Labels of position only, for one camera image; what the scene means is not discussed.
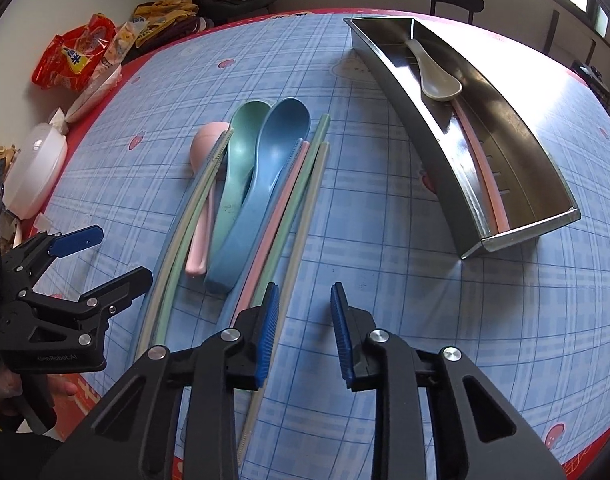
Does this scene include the dark furniture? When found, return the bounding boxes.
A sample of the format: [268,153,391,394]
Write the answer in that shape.
[570,60,610,106]

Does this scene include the pink plastic spoon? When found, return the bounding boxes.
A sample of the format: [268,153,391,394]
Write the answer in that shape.
[185,121,234,277]

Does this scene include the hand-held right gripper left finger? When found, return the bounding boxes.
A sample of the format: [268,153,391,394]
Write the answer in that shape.
[40,282,280,480]

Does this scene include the white plastic spoon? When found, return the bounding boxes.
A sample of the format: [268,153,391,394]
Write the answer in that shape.
[404,37,464,102]

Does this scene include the blue plaid tablecloth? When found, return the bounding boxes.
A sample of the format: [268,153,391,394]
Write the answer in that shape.
[32,7,610,471]

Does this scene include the flat white plastic bag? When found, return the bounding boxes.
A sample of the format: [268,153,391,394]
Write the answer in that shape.
[65,65,123,123]

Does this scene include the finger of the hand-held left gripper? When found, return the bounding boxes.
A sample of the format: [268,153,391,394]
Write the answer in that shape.
[2,226,104,291]
[5,266,153,348]

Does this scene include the clear snack packet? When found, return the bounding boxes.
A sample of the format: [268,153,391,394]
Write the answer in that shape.
[102,22,136,68]

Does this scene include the dark grey bag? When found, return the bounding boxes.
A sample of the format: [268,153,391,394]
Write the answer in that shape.
[200,0,280,23]

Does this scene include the white round lidded container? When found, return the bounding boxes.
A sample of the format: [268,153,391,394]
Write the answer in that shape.
[7,122,68,216]

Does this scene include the beige chopstick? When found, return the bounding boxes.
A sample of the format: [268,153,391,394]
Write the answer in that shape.
[134,180,208,361]
[236,141,332,465]

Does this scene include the pink chopstick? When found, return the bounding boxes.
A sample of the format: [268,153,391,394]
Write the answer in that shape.
[452,97,510,235]
[229,141,312,328]

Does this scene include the blue plastic spoon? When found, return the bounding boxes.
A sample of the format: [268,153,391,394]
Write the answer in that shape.
[203,97,312,293]

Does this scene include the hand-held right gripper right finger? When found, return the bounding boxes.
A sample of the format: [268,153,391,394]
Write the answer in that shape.
[331,282,568,480]

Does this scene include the yellow snack packets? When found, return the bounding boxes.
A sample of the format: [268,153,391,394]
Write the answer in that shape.
[132,0,200,46]

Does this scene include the long metal tray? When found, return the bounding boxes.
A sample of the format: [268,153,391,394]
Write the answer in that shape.
[343,16,582,260]

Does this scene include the dark maroon cloth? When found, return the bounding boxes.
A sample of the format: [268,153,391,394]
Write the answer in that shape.
[130,0,216,56]

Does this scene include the red snack bag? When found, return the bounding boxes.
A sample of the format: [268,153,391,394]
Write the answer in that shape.
[32,14,118,92]

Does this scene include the green plastic spoon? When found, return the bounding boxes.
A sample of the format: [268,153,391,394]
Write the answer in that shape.
[208,100,274,266]

